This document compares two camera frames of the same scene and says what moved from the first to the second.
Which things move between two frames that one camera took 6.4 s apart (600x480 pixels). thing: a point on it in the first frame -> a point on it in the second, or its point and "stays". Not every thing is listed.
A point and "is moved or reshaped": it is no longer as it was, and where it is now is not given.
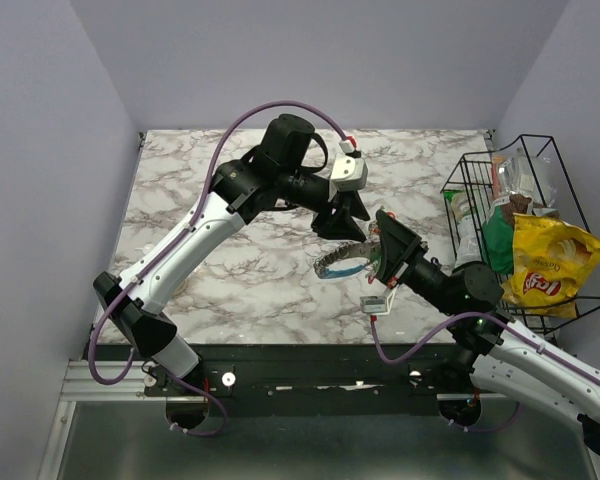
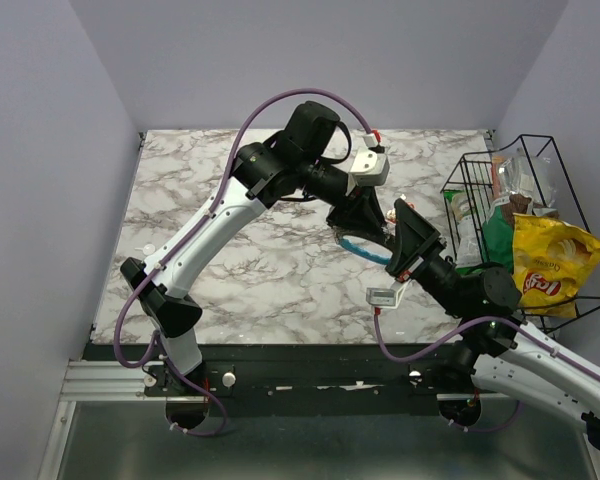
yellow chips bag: x=551 y=260 stays
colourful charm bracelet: x=359 y=249 is moved or reshaped
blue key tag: x=328 y=273 -> x=366 y=249
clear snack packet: x=524 y=175 stays
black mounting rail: x=311 y=371 stays
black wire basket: x=517 y=214 stays
